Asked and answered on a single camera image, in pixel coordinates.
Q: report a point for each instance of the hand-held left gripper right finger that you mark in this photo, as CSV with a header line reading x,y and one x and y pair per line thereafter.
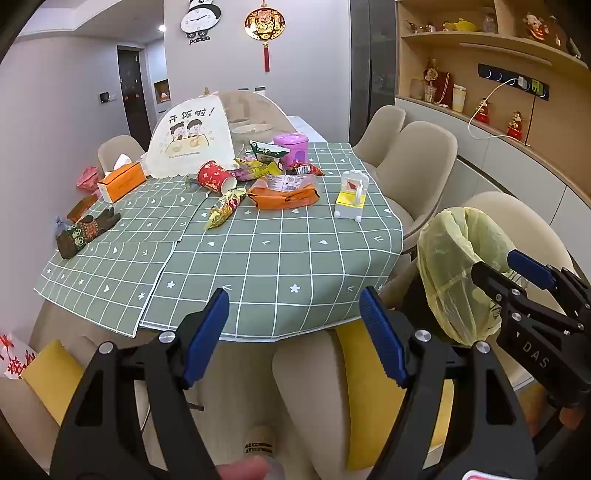
x,y
383,344

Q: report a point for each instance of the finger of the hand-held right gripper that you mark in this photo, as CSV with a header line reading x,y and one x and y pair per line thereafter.
x,y
494,279
531,268

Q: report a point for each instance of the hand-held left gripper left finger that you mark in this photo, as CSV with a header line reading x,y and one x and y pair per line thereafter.
x,y
207,339

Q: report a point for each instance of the bin with yellow bag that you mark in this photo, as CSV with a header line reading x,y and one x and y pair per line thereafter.
x,y
452,272

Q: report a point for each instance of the gold red snack packet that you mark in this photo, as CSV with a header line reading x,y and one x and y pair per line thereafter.
x,y
224,210

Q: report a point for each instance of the red paper cup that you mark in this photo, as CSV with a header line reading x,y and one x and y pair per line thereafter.
x,y
214,177

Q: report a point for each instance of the yellow snack packet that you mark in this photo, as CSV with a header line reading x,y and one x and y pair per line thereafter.
x,y
256,168

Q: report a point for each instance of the green white snack packet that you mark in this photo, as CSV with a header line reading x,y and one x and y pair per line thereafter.
x,y
268,151

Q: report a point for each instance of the person's right hand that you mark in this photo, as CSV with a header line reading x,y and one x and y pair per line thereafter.
x,y
574,417

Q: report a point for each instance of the person's left hand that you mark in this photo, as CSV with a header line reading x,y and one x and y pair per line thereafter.
x,y
242,470

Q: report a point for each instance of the beige dining chair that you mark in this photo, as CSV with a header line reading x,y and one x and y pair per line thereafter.
x,y
420,170
51,323
540,230
378,131
117,147
309,397

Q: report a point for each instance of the yellow cushion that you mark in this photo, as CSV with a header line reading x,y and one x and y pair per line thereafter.
x,y
369,415
55,378

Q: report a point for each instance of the green checked tablecloth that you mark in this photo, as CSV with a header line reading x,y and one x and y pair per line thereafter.
x,y
277,263

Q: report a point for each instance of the white sideboard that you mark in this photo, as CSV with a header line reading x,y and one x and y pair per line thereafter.
x,y
503,161

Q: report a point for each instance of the red gold figurine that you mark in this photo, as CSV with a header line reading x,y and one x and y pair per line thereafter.
x,y
482,113
516,125

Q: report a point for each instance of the yellow white toy chair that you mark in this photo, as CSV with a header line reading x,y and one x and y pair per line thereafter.
x,y
351,198

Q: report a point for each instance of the orange snack packet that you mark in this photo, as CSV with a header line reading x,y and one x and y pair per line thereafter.
x,y
281,196

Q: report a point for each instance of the patterned knit glove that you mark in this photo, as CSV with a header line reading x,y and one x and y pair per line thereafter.
x,y
85,230

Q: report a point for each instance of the orange tissue box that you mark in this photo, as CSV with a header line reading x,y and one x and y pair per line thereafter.
x,y
122,182

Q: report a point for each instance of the small orange box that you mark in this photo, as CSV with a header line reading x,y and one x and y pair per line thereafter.
x,y
82,207

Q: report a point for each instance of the white yellow cup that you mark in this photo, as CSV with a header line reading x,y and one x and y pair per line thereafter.
x,y
458,99

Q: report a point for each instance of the red white paper bag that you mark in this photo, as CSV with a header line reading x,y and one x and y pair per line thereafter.
x,y
16,355

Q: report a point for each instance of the black power strip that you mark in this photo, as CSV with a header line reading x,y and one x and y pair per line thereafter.
x,y
498,74

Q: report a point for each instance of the mesh food cover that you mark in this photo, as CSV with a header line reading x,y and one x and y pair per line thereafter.
x,y
189,138

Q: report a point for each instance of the dark red gift bag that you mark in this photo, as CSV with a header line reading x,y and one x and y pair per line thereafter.
x,y
438,83

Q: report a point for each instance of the glass jar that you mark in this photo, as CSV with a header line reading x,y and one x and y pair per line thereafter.
x,y
490,22
417,88

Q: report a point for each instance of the purple toy bin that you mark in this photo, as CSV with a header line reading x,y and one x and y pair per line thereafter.
x,y
292,147

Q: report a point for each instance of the white bowl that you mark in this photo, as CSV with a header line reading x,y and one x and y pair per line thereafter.
x,y
251,128

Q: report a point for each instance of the red seated figurine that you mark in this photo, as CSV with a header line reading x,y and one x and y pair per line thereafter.
x,y
538,27

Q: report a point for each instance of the dark glass cabinet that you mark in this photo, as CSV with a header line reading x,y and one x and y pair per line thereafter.
x,y
371,69

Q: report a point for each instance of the yellow teapot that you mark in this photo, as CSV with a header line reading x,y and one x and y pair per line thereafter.
x,y
459,24

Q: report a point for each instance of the dark door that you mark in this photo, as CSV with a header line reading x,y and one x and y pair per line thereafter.
x,y
134,92

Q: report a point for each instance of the small brown figurines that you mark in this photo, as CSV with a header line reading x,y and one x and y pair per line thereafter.
x,y
420,26

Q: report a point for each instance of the red gold hanging ornament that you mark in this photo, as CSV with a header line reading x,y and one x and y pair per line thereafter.
x,y
264,22

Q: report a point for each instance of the wooden wall shelf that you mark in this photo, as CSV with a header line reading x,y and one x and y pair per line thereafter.
x,y
503,50

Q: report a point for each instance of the wall switch panel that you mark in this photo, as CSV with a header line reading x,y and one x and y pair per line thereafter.
x,y
105,97

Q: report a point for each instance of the panda wall clock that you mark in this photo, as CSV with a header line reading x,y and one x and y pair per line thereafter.
x,y
198,21

